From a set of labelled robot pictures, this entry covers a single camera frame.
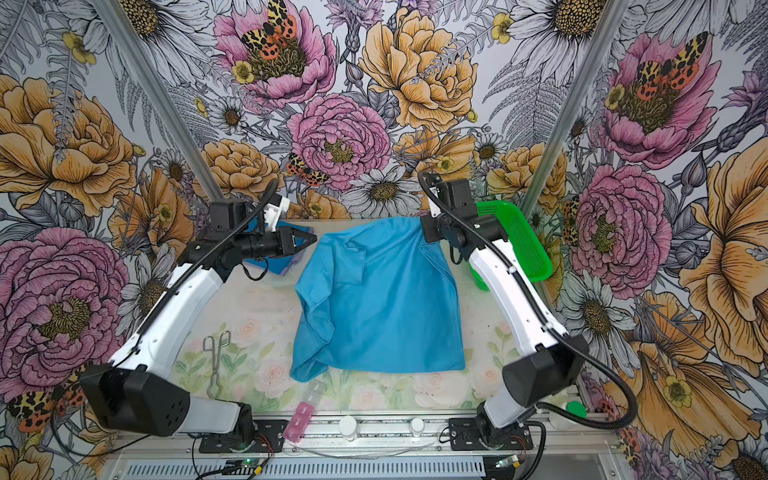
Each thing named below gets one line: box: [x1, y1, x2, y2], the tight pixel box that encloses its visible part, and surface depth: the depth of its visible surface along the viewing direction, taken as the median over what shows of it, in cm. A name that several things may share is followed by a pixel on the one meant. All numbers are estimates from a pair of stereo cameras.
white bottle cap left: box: [339, 415, 357, 439], surface depth 71 cm
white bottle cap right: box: [410, 417, 425, 437], surface depth 73 cm
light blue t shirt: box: [290, 217, 466, 382], surface depth 79 cm
